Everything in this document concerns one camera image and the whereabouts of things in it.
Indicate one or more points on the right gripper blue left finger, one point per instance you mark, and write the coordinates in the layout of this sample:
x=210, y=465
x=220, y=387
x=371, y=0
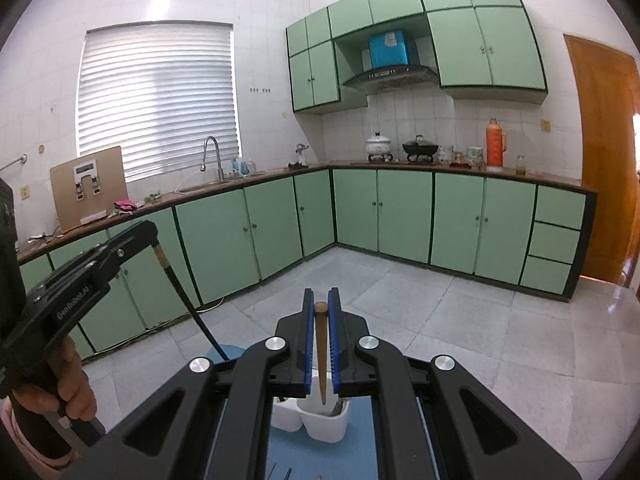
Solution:
x=292, y=375

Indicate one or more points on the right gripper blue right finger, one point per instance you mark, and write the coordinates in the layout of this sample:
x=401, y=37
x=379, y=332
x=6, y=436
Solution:
x=350, y=374

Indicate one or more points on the light wooden chopstick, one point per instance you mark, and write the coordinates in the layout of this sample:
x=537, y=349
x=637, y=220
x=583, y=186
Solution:
x=321, y=317

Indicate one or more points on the green lower kitchen cabinets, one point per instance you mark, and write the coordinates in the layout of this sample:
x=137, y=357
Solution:
x=523, y=234

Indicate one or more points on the green kitchen cabinets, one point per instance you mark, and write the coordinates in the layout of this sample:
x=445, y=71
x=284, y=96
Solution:
x=523, y=234
x=481, y=49

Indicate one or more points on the green upper kitchen cabinets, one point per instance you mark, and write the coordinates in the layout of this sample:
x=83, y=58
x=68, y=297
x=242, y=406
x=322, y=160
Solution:
x=481, y=49

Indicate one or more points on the person's left hand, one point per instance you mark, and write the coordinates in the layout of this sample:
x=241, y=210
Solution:
x=72, y=386

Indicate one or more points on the white utensil holder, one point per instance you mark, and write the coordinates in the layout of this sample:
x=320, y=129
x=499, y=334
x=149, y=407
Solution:
x=324, y=422

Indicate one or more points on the blue table cloth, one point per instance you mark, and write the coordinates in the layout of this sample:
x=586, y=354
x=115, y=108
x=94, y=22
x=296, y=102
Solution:
x=354, y=457

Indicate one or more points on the cardboard box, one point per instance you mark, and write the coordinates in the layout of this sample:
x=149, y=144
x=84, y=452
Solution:
x=86, y=188

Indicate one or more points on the white cooking pot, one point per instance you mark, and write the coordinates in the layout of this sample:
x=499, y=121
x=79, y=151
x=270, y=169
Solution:
x=378, y=148

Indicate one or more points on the black wok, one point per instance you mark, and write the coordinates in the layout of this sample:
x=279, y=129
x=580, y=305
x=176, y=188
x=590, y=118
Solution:
x=420, y=150

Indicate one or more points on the white window blind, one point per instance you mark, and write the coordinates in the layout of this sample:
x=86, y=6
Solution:
x=164, y=92

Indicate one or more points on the orange thermos flask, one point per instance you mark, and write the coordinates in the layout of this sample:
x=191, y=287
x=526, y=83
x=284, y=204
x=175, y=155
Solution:
x=495, y=144

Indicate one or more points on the black range hood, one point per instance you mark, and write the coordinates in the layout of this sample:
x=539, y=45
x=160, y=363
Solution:
x=392, y=77

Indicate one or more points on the blue box on hood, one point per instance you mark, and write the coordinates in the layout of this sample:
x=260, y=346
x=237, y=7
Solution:
x=392, y=48

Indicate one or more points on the brown wooden door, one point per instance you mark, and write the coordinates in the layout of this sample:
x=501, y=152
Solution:
x=607, y=82

